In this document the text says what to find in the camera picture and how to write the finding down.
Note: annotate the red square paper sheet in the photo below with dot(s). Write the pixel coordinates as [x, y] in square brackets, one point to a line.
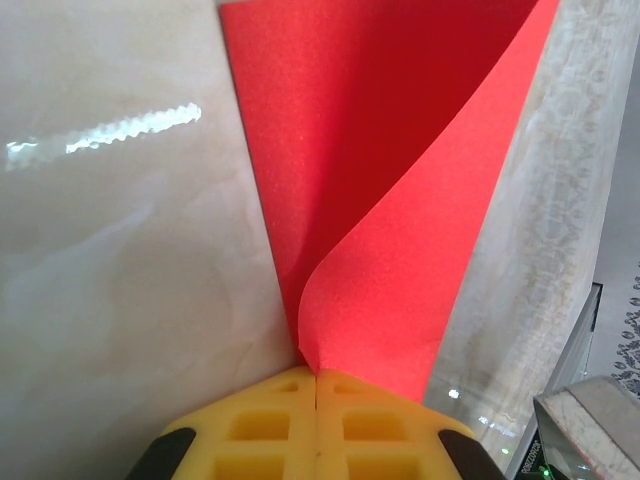
[350, 150]

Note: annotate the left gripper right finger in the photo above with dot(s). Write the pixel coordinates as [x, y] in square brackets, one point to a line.
[330, 450]

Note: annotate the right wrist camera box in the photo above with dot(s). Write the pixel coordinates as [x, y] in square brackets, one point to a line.
[590, 430]

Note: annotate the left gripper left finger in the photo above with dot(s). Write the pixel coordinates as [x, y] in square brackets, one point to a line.
[280, 450]

